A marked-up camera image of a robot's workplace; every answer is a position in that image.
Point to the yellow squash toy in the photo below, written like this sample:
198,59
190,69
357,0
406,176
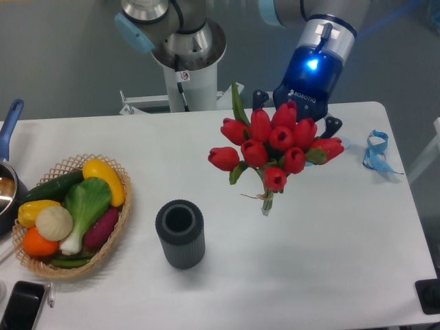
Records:
102,170

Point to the green pea pod toy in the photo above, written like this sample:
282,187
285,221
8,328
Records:
69,262

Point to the purple sweet potato toy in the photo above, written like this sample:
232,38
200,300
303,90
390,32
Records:
99,233

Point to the black smartphone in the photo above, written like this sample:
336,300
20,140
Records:
24,306

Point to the green bok choy toy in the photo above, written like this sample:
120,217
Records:
86,202

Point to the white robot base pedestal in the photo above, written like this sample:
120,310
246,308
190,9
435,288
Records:
186,91

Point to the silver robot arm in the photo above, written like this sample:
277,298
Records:
188,45

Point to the blue handled saucepan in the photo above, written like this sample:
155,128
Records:
13,189

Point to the blue ribbon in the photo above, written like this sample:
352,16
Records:
374,156

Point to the cream garlic bulb toy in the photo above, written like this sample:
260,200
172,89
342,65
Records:
54,223

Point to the dark grey ribbed vase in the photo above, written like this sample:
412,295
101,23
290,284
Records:
180,227

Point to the black device at table edge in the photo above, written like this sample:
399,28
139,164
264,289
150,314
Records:
428,295

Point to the blue Robotiq gripper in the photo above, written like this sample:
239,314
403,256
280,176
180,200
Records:
314,71

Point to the red tulip bouquet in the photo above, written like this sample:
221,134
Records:
274,146

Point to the green cucumber toy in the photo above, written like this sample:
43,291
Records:
54,189

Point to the woven wicker basket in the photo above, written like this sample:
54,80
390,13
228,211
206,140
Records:
69,165

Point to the orange fruit toy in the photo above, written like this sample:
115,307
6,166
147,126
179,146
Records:
36,245

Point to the yellow bell pepper toy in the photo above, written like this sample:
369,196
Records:
29,211

